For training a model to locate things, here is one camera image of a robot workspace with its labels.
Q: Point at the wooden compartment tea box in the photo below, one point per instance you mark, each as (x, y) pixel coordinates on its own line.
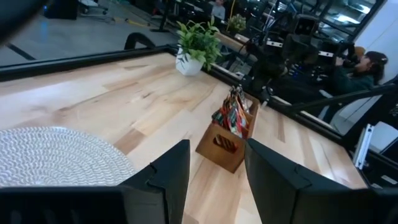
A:
(220, 155)

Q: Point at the orange peach tea bag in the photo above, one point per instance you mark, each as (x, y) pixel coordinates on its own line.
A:
(237, 119)

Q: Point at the black floor stand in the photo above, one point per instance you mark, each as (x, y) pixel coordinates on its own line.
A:
(161, 18)

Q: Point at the small background green plant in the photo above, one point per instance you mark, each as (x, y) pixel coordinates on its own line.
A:
(237, 23)

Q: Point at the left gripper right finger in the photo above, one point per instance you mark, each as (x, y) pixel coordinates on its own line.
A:
(280, 193)

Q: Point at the white metal bracket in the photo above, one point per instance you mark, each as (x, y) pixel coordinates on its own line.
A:
(363, 146)

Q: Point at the person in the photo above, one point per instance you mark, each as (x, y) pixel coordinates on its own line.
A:
(351, 82)
(218, 11)

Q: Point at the green plant in white pot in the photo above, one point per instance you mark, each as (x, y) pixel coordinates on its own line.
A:
(199, 43)

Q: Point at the round woven placemat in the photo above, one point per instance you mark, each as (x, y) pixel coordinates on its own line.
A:
(56, 155)

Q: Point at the black box on floor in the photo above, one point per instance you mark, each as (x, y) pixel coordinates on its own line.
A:
(60, 7)

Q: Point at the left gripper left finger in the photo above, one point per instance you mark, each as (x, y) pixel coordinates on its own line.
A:
(168, 186)

